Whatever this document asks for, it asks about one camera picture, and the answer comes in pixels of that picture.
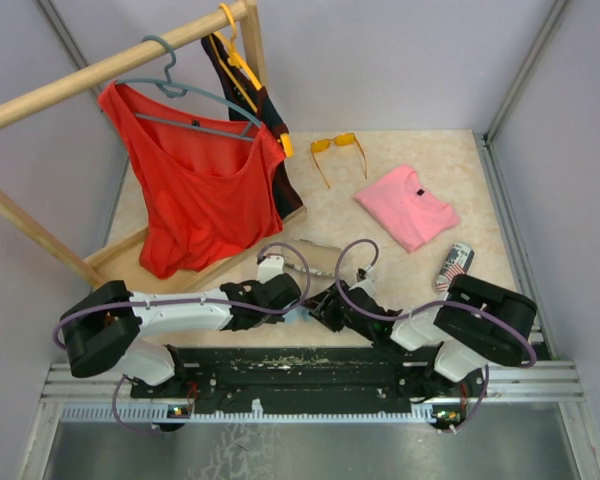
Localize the narrow blue cleaning cloth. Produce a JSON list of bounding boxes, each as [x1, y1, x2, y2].
[[284, 308, 311, 324]]

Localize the grey patterned glasses case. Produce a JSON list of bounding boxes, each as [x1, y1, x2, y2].
[[288, 239, 342, 278]]

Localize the orange sunglasses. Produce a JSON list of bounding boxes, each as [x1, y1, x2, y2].
[[310, 132, 368, 189]]

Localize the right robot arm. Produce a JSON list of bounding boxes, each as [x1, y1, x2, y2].
[[303, 270, 537, 396]]

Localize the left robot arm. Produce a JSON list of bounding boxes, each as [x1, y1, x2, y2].
[[54, 273, 304, 397]]

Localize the red tank top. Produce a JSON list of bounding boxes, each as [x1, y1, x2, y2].
[[99, 82, 285, 279]]

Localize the folded pink t-shirt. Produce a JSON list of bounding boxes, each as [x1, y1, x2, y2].
[[355, 165, 460, 253]]

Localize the dark navy maroon garment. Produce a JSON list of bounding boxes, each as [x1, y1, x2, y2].
[[201, 35, 303, 219]]

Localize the grey-blue clothes hanger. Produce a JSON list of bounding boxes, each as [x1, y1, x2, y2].
[[117, 35, 264, 143]]

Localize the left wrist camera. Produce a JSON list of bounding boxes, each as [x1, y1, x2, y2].
[[256, 254, 285, 283]]

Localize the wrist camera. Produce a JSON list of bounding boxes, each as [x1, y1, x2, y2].
[[256, 254, 285, 283], [354, 267, 376, 295]]

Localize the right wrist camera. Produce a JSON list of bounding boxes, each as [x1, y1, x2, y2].
[[354, 267, 376, 295]]

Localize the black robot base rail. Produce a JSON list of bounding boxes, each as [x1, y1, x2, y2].
[[46, 344, 579, 432]]

